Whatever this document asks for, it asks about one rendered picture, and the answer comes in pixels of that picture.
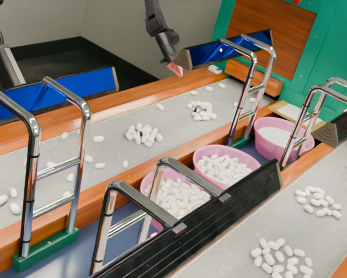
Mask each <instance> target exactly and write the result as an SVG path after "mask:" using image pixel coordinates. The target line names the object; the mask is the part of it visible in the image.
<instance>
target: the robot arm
mask: <svg viewBox="0 0 347 278"><path fill-rule="evenodd" d="M144 1H145V7H146V13H145V15H146V19H145V22H146V30H147V32H148V34H150V36H151V37H154V36H155V39H156V41H157V43H158V45H159V47H160V49H161V51H162V53H163V55H164V57H165V58H164V59H162V60H161V61H160V63H161V64H162V63H165V62H167V64H166V67H168V68H169V69H170V70H172V71H173V72H174V73H176V74H177V75H178V76H179V77H182V76H183V68H181V67H180V66H178V65H177V68H178V69H177V68H176V64H174V63H173V58H174V57H175V56H176V55H177V54H178V53H179V52H176V50H175V48H174V45H176V44H178V42H179V40H180V38H179V35H178V34H177V33H175V31H174V30H173V29H169V28H168V26H167V23H166V21H165V18H164V16H163V13H162V11H161V8H160V6H159V2H158V0H144ZM178 70H179V71H178Z"/></svg>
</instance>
